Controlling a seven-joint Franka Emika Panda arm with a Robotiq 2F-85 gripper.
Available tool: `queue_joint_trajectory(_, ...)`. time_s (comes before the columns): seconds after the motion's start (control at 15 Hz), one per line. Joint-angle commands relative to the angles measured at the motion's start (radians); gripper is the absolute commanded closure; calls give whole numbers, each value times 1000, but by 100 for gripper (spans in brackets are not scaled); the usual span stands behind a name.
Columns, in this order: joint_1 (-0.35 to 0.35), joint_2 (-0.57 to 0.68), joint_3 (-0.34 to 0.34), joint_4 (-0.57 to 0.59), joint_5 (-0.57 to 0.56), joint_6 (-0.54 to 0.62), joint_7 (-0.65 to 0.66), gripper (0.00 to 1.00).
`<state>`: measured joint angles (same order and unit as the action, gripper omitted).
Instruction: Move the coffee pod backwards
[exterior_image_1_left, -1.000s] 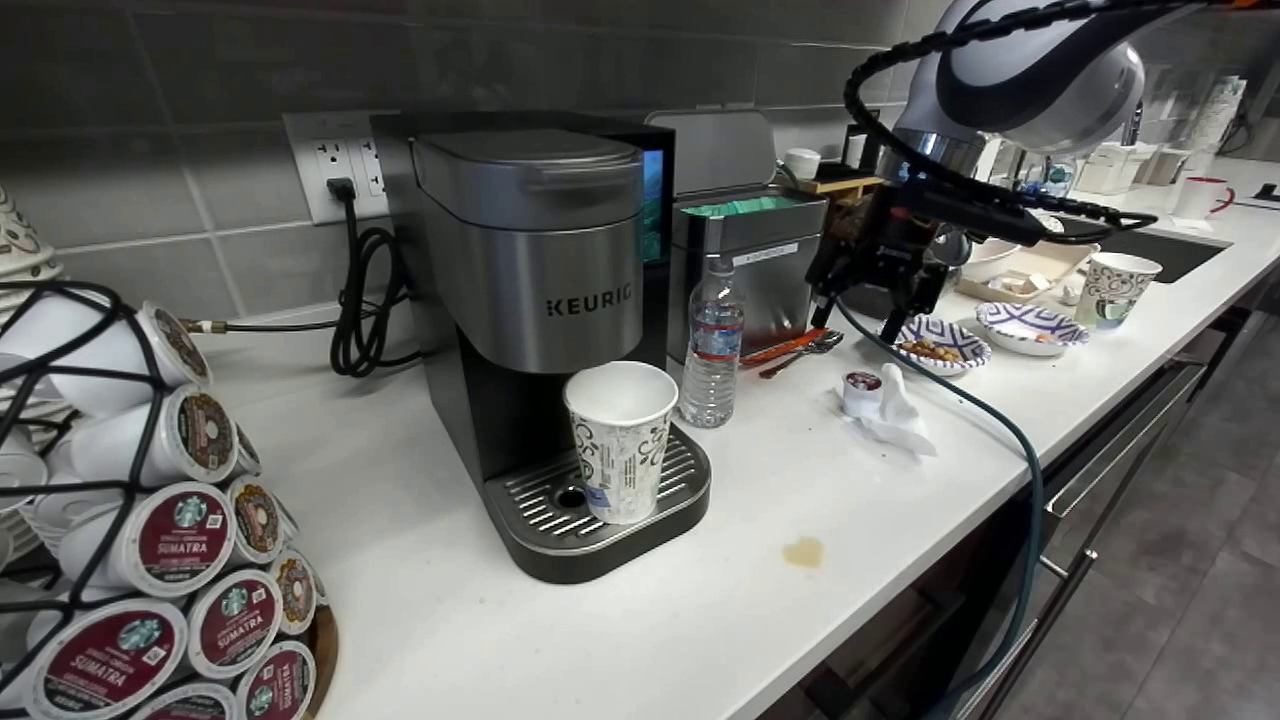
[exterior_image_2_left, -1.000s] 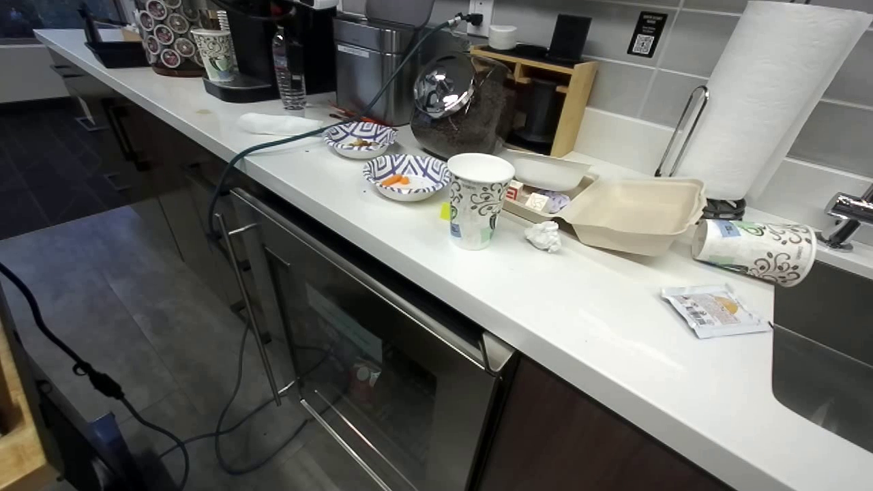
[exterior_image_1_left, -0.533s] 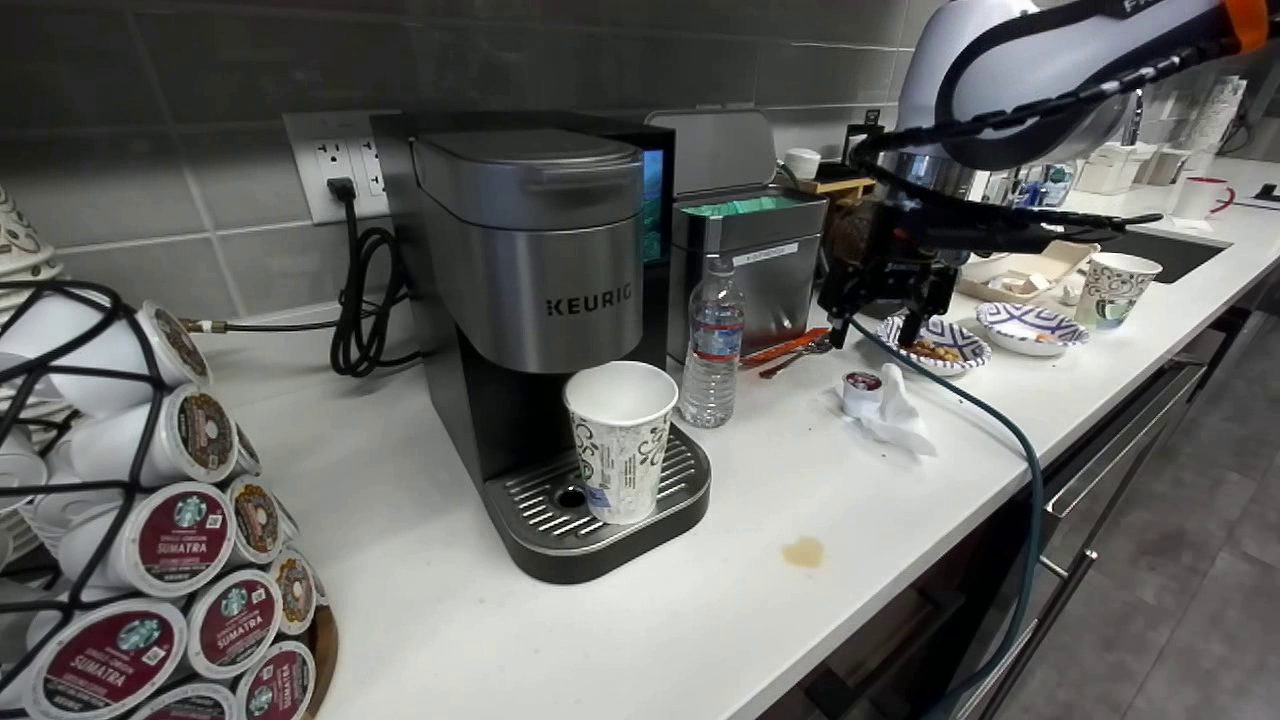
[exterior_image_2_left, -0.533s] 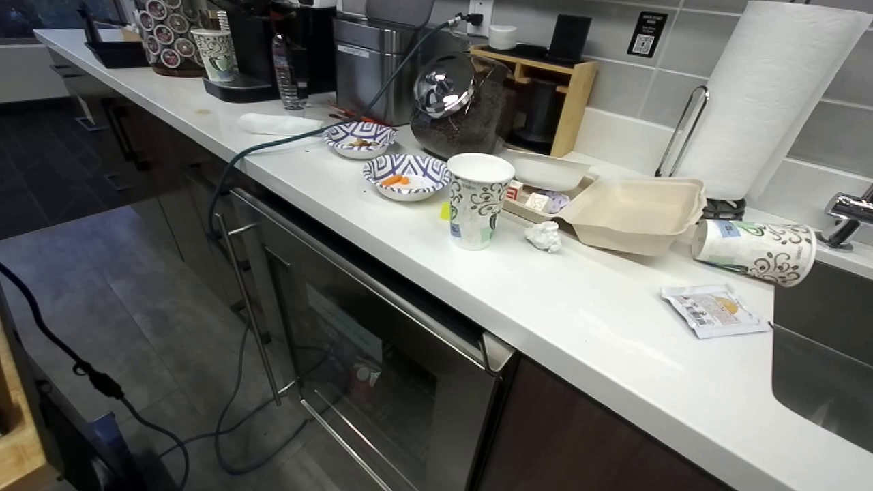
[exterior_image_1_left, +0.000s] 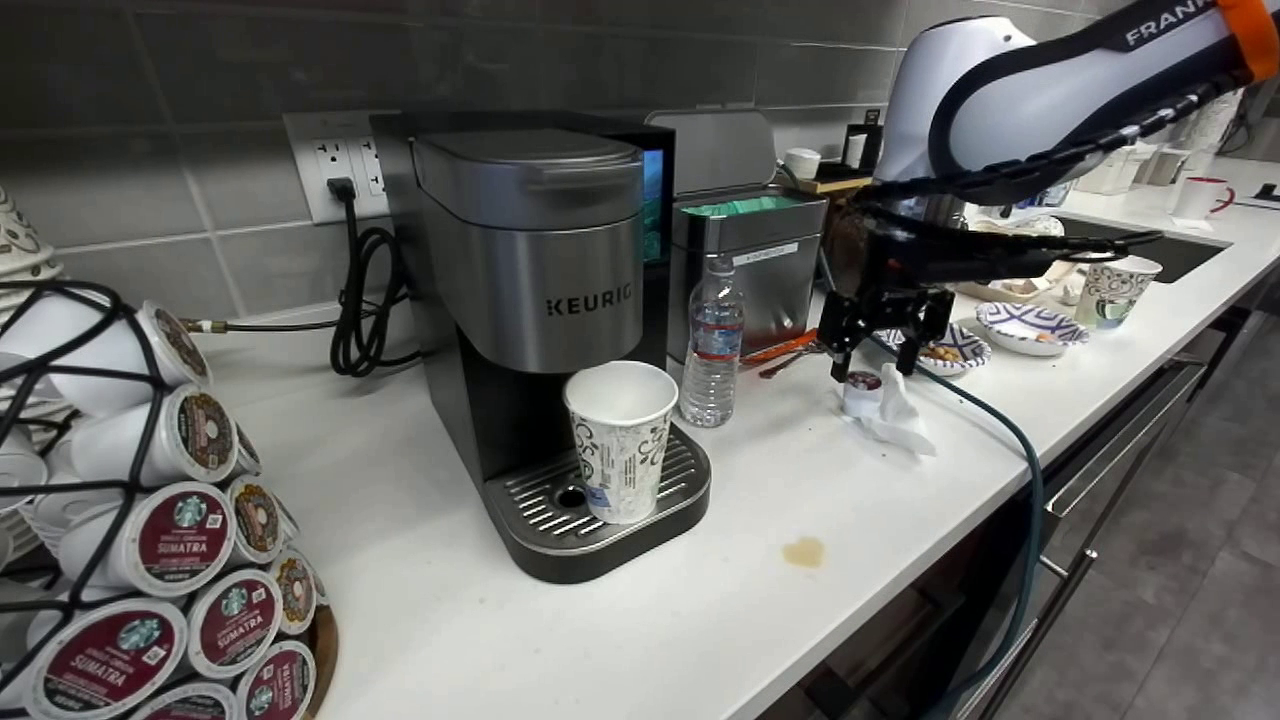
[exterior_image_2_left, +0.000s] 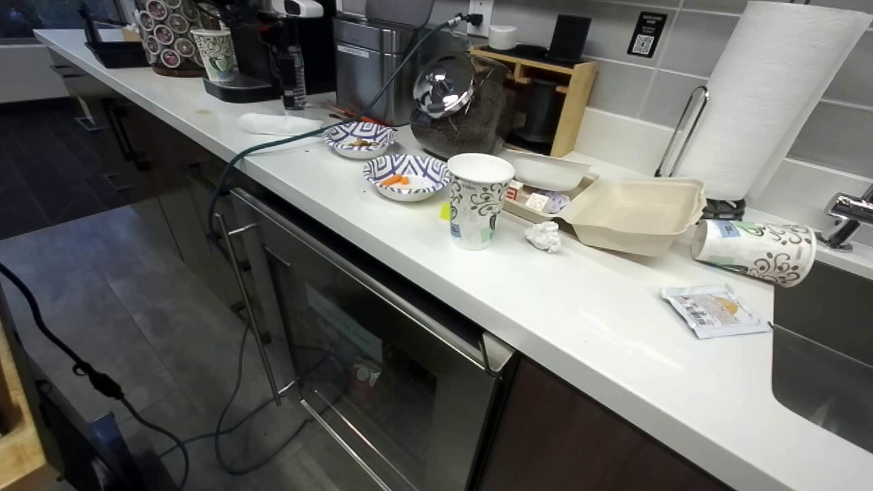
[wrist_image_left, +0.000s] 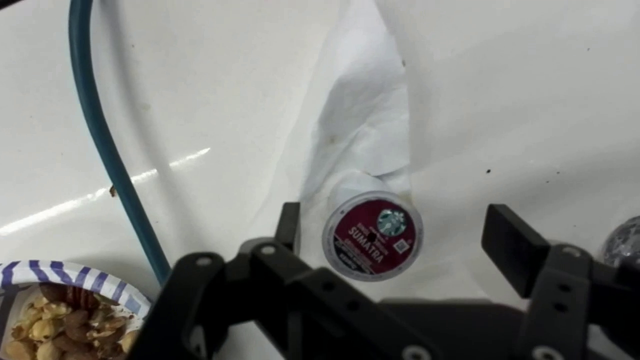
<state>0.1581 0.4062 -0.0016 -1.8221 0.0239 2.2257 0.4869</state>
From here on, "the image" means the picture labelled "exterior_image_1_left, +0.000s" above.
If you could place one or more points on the red orange sticks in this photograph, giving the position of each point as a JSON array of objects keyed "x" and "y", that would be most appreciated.
[{"x": 783, "y": 349}]

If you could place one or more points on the patterned paper cup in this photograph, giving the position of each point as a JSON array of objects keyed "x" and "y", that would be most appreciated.
[
  {"x": 1119, "y": 295},
  {"x": 622, "y": 442}
]

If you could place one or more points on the black box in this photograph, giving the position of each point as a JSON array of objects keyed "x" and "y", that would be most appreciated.
[{"x": 862, "y": 147}]

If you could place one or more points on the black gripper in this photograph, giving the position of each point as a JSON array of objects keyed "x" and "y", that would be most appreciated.
[{"x": 885, "y": 266}]

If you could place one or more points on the silver box with green top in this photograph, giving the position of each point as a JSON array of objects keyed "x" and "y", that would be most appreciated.
[{"x": 772, "y": 266}]

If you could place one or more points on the crumpled white napkin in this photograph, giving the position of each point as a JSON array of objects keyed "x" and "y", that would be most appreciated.
[{"x": 902, "y": 422}]

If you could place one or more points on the clear plastic water bottle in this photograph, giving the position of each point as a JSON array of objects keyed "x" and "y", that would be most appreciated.
[{"x": 712, "y": 344}]

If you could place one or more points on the red Starbucks lid coffee pod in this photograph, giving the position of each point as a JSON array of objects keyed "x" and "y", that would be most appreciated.
[
  {"x": 277, "y": 683},
  {"x": 183, "y": 532},
  {"x": 239, "y": 620},
  {"x": 113, "y": 662}
]

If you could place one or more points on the blue patterned ceramic bowl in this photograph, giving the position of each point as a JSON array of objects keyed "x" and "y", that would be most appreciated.
[
  {"x": 1025, "y": 326},
  {"x": 959, "y": 352}
]

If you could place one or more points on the steel sink basin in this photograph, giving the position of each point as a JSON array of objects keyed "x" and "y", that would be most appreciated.
[{"x": 1184, "y": 253}]

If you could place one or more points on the stainless undercounter appliance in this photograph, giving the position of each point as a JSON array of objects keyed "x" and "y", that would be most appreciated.
[{"x": 1112, "y": 464}]

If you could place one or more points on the white mug with red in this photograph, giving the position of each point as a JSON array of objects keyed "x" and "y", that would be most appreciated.
[{"x": 1201, "y": 197}]

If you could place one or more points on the brown lid coffee pod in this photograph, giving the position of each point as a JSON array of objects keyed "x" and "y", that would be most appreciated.
[
  {"x": 258, "y": 519},
  {"x": 207, "y": 430},
  {"x": 296, "y": 590},
  {"x": 183, "y": 344}
]

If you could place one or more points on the white wall outlet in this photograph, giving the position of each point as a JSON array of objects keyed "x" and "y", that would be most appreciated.
[{"x": 323, "y": 152}]

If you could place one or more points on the small white coffee pod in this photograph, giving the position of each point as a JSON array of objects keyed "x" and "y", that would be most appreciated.
[{"x": 865, "y": 384}]

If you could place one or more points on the grey box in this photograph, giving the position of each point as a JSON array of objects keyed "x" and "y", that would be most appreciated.
[{"x": 712, "y": 152}]

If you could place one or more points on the small white cup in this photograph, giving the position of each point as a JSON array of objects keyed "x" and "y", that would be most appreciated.
[{"x": 802, "y": 160}]

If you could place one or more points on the silver black Keurig coffee maker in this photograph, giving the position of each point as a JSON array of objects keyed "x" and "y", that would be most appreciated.
[{"x": 532, "y": 266}]

